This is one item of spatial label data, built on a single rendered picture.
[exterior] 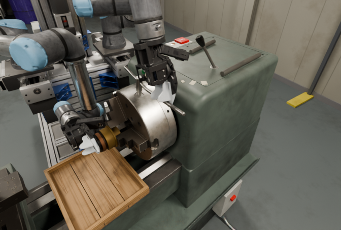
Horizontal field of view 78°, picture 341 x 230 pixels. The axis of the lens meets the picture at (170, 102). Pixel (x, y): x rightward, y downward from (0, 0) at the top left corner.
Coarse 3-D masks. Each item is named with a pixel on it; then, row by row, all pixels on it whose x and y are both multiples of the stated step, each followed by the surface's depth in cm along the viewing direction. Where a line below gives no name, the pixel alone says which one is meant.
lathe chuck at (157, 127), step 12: (132, 84) 88; (120, 96) 82; (132, 96) 78; (144, 96) 79; (132, 108) 77; (144, 108) 76; (156, 108) 78; (132, 120) 82; (144, 120) 75; (156, 120) 77; (144, 132) 78; (156, 132) 77; (168, 132) 81; (168, 144) 85; (144, 156) 88
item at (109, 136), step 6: (108, 126) 81; (102, 132) 79; (108, 132) 80; (114, 132) 81; (96, 138) 78; (102, 138) 78; (108, 138) 79; (114, 138) 80; (102, 144) 78; (108, 144) 79; (114, 144) 81; (102, 150) 79
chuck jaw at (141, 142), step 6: (126, 132) 82; (132, 132) 82; (138, 132) 82; (120, 138) 79; (126, 138) 79; (132, 138) 79; (138, 138) 79; (144, 138) 79; (120, 144) 80; (126, 144) 80; (132, 144) 80; (138, 144) 76; (144, 144) 77; (150, 144) 78; (156, 144) 80; (138, 150) 78
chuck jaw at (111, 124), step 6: (108, 102) 83; (114, 102) 83; (114, 108) 83; (120, 108) 84; (108, 114) 83; (114, 114) 83; (120, 114) 84; (108, 120) 83; (114, 120) 83; (120, 120) 84; (126, 120) 85; (114, 126) 82
